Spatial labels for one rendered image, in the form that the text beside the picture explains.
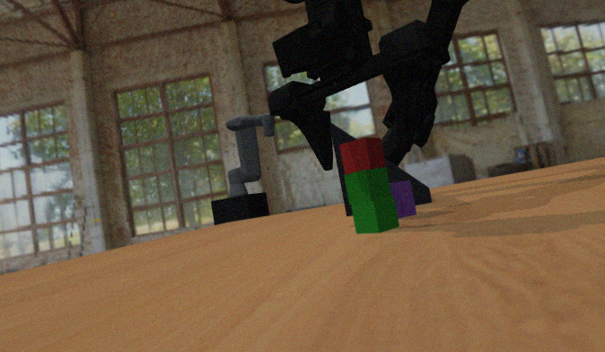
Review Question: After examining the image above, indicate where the green block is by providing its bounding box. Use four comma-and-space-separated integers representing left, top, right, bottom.
344, 167, 392, 205
351, 197, 399, 234

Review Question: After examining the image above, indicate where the purple block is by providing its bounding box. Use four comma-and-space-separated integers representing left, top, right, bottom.
390, 180, 416, 218

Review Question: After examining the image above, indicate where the red block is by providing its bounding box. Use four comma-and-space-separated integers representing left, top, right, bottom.
339, 137, 386, 174

